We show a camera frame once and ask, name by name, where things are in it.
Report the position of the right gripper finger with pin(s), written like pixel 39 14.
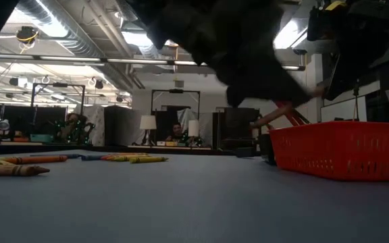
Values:
pixel 348 88
pixel 334 81

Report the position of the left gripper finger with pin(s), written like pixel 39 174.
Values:
pixel 289 89
pixel 246 96

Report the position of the red crayon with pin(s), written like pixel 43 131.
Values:
pixel 272 116
pixel 35 159

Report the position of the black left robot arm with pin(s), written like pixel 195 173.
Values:
pixel 181 20

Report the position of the whiteboard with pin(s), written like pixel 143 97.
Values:
pixel 339 111

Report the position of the red desk lamp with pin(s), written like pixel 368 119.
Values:
pixel 296 116

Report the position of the black cabinet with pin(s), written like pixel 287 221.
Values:
pixel 122 125
pixel 238 128

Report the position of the black mesh basket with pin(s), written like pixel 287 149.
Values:
pixel 266 148

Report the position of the white table lamp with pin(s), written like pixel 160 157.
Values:
pixel 194 128
pixel 148 122

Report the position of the red mesh basket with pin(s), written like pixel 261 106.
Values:
pixel 343 152

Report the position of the person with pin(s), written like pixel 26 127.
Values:
pixel 177 130

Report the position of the orange crayon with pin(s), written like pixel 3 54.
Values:
pixel 12 170
pixel 113 156

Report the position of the white cloth cover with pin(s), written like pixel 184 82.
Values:
pixel 96 125

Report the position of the background robot rig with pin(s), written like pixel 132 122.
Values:
pixel 74 130

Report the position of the long ceiling light strip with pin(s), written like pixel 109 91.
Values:
pixel 69 59

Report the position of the teal box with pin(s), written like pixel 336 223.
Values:
pixel 42 138

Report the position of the black background rig frame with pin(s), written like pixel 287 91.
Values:
pixel 59 84
pixel 176 90

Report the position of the silver ventilation duct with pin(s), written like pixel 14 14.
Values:
pixel 69 40

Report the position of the black aluminium table frame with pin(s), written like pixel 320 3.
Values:
pixel 12 148

